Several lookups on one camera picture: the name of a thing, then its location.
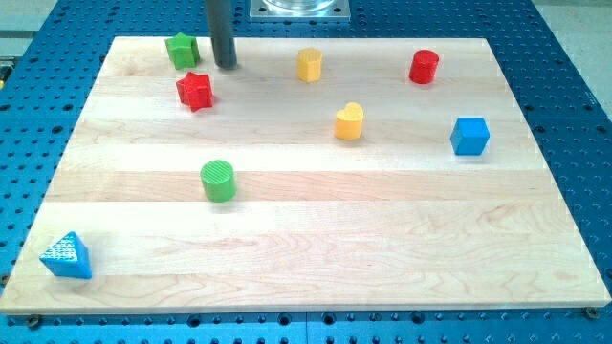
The yellow heart block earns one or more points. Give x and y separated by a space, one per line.
349 122

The yellow hexagon block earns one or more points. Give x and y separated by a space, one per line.
309 63

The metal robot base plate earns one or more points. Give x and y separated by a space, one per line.
299 10

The green star block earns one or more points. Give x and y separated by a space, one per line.
182 51

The blue triangle block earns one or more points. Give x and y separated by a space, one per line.
68 257

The light wooden board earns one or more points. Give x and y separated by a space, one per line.
391 221

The blue cube block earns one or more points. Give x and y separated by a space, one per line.
469 136

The red cylinder block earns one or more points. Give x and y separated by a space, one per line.
423 66

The red star block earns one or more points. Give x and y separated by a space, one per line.
195 91

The green cylinder block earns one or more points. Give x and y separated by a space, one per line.
218 181

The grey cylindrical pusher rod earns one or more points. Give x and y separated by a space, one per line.
221 33

